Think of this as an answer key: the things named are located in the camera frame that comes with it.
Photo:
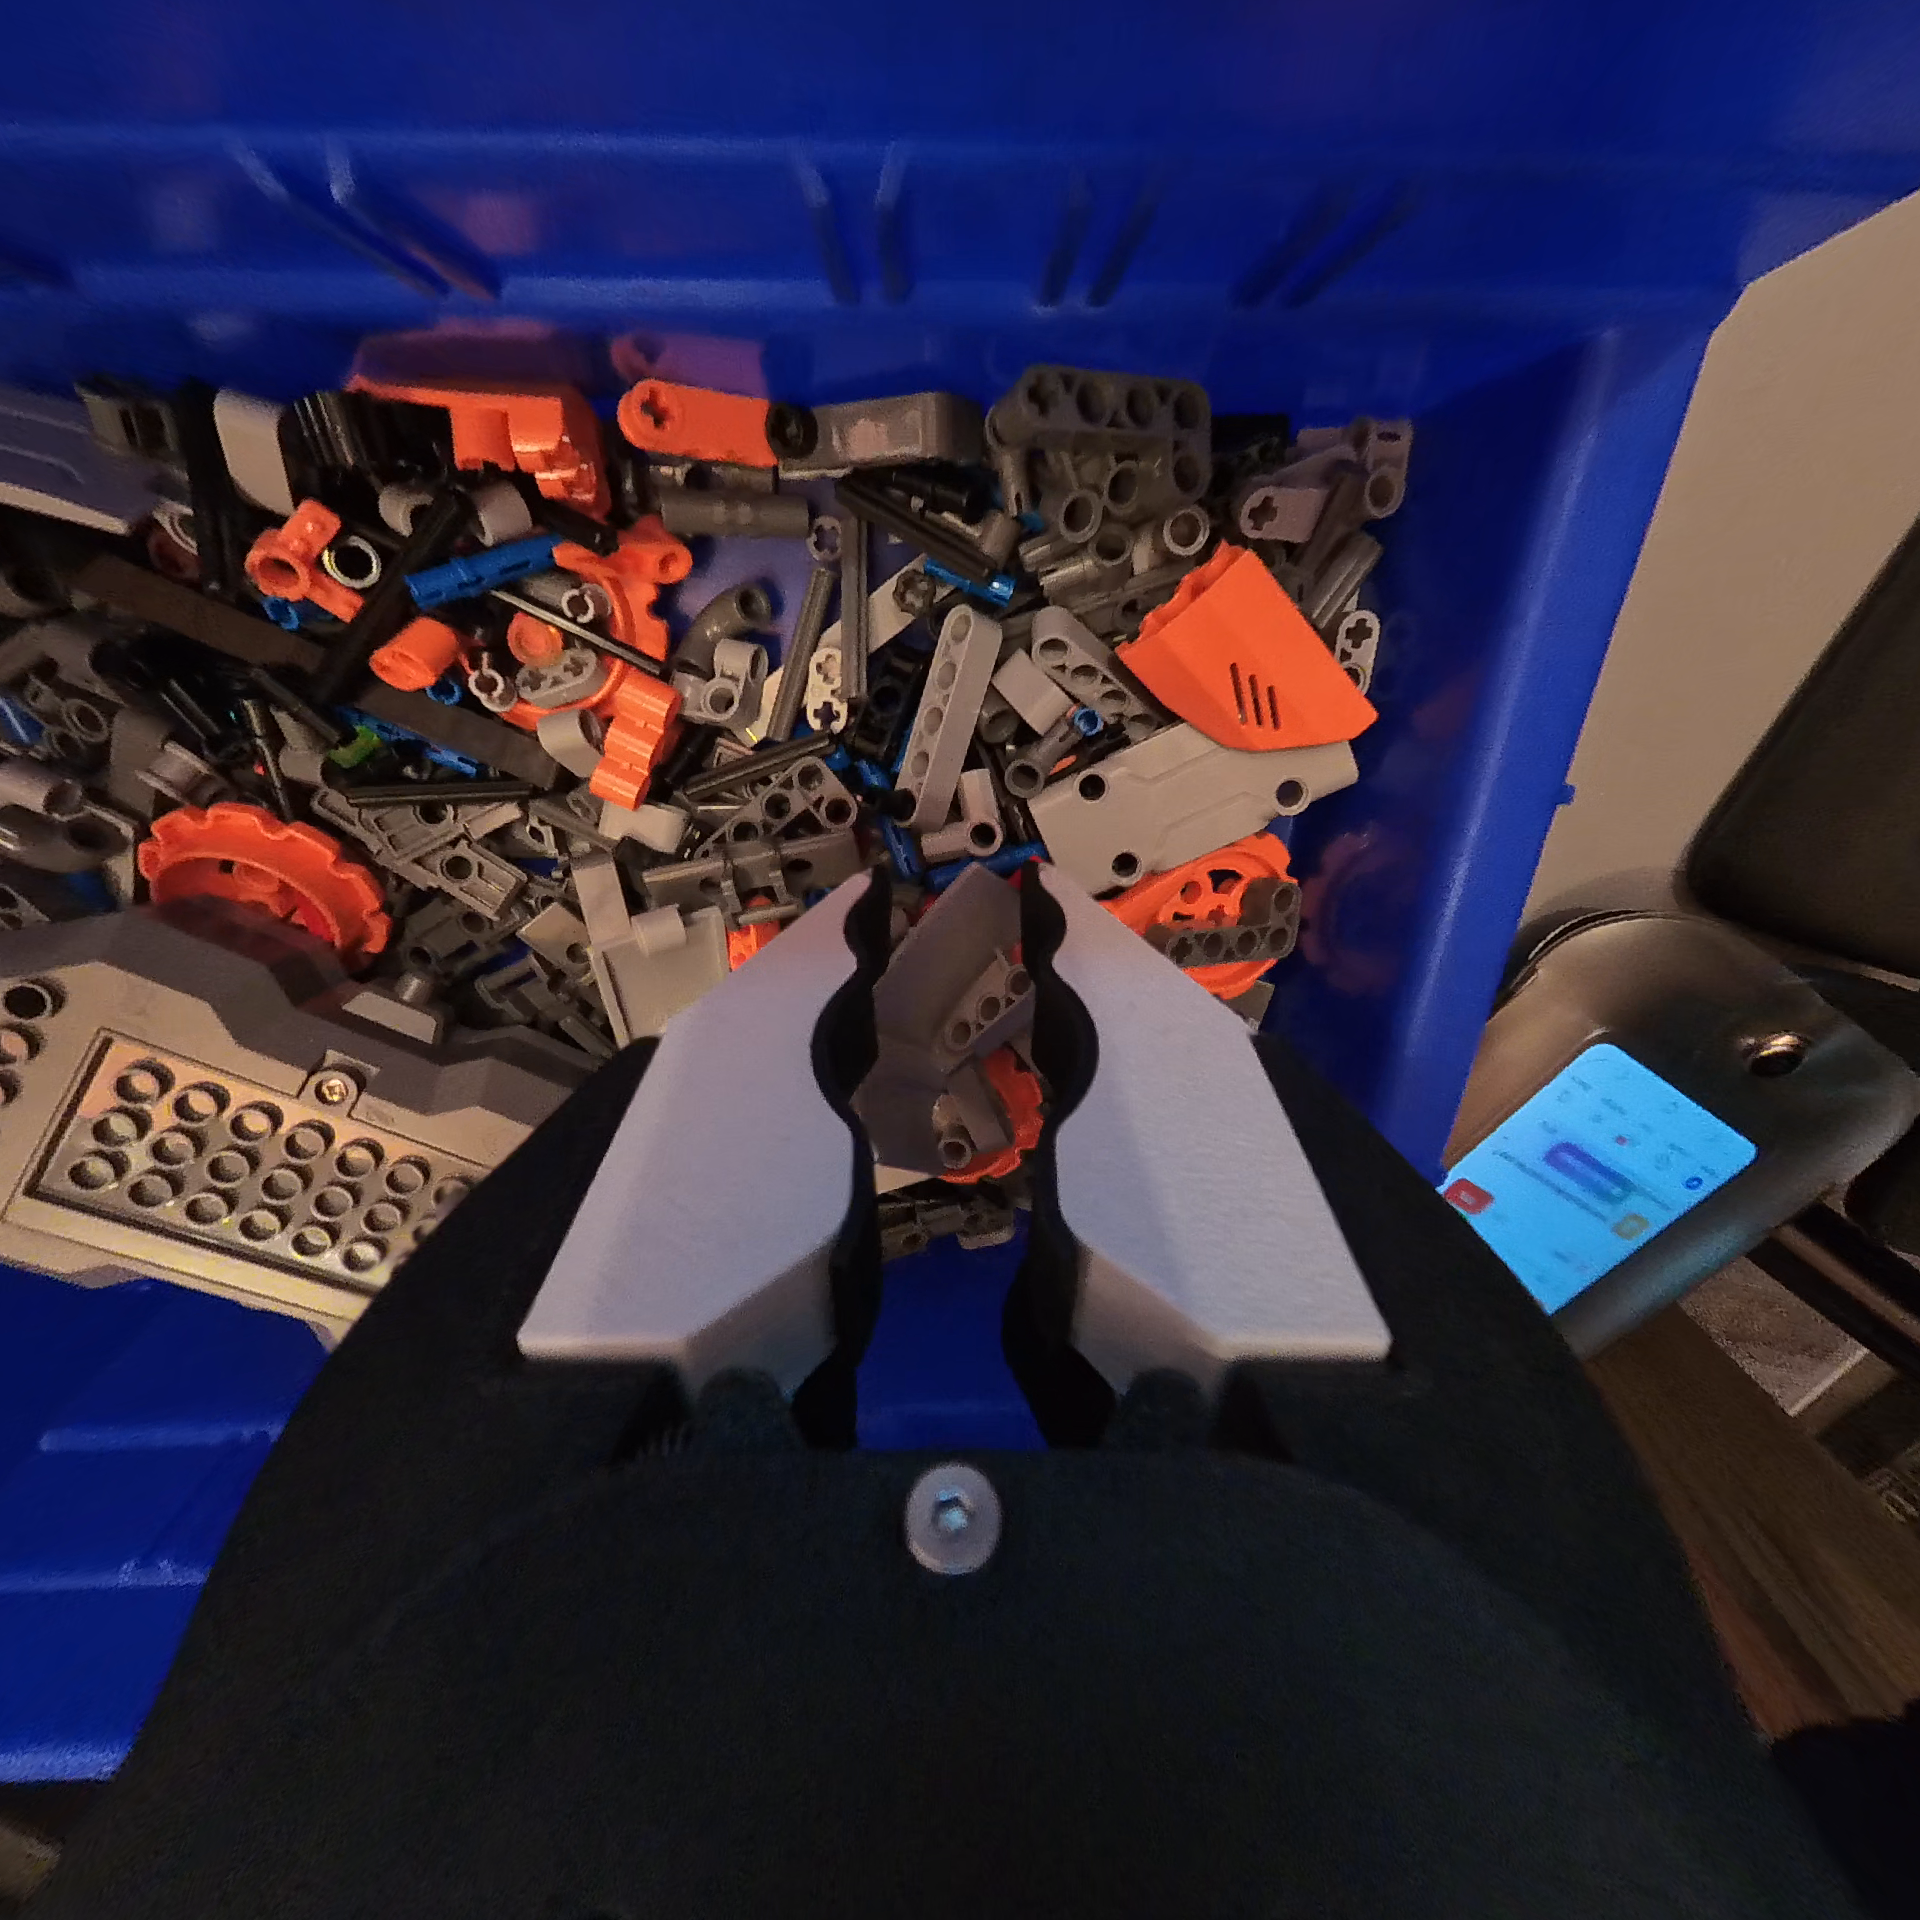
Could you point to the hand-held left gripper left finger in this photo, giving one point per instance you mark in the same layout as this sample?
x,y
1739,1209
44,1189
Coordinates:
x,y
705,1172

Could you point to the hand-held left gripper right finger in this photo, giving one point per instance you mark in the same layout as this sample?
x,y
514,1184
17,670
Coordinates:
x,y
1201,1172

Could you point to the pile of building block parts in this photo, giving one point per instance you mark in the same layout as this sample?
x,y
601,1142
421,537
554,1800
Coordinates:
x,y
750,674

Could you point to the blue plastic parts bin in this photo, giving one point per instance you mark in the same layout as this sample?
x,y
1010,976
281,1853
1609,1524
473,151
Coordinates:
x,y
900,225

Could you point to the smartphone with lit screen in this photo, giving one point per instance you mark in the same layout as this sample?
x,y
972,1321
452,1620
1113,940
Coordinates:
x,y
1605,1172

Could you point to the large grey battery box piece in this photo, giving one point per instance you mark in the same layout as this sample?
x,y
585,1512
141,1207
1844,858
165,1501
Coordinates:
x,y
224,1126

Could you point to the orange curved panel piece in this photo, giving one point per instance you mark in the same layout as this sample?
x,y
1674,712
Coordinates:
x,y
1244,662

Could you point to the black phone holder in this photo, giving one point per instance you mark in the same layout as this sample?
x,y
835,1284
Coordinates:
x,y
1770,1021

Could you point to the black chair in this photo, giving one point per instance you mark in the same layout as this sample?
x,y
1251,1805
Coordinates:
x,y
1828,780

